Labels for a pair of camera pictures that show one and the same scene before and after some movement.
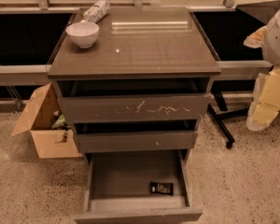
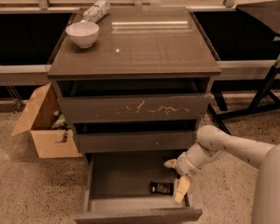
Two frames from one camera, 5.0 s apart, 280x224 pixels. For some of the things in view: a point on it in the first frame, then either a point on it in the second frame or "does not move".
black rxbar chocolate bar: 159,188 does not move
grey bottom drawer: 137,187 does not move
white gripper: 277,42 to 186,165
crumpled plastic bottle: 97,11 does not move
